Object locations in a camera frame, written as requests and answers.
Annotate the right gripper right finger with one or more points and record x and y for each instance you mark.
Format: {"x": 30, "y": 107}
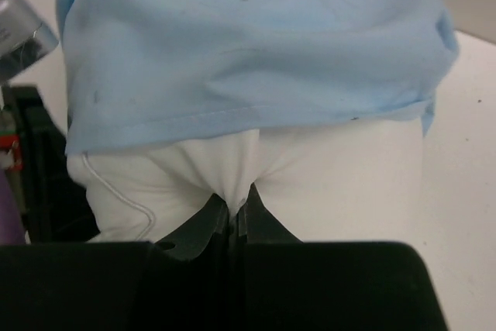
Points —
{"x": 282, "y": 283}

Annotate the light blue pillowcase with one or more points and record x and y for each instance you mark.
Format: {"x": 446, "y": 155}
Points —
{"x": 162, "y": 71}

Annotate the white pillow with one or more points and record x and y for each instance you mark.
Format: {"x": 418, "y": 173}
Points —
{"x": 356, "y": 181}

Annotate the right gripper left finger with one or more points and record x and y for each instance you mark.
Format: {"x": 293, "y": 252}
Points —
{"x": 174, "y": 284}

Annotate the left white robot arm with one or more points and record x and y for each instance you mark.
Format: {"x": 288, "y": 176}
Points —
{"x": 39, "y": 201}

